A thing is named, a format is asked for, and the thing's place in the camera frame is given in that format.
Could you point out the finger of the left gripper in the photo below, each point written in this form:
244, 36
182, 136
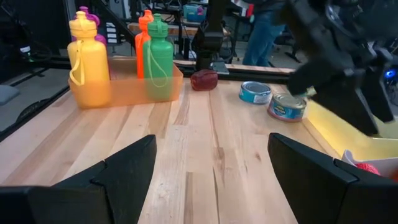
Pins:
381, 93
339, 93

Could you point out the person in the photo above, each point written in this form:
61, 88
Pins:
262, 37

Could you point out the translucent yellow plastic bin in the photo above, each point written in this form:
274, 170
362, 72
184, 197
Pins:
342, 137

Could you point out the wooden background table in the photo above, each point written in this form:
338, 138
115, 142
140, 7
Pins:
174, 29

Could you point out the yellow plastic squeeze bottle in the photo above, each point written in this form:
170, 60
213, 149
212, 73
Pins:
90, 62

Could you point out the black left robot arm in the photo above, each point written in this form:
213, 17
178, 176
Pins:
210, 37

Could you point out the black device with green light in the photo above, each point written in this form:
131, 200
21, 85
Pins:
25, 49

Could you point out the silver tin can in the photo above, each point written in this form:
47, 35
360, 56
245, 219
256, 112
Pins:
255, 93
287, 109

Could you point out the dark purple toy grapes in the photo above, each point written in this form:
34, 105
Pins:
204, 80

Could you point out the pink plastic squeeze bottle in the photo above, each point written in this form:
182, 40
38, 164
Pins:
101, 39

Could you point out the translucent orange plastic tray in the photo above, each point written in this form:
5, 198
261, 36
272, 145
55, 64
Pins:
130, 90

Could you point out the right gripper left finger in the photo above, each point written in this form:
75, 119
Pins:
124, 186

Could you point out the orange plastic squeeze bottle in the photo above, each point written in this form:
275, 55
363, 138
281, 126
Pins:
140, 46

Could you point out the teal storage box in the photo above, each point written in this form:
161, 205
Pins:
192, 12

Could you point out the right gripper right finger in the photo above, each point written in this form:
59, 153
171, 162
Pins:
311, 186

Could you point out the silver frame bracket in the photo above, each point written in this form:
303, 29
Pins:
220, 68

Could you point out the green plastic squeeze bottle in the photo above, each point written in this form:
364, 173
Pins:
158, 56

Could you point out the grey plastic bin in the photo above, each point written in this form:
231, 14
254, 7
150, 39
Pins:
385, 165

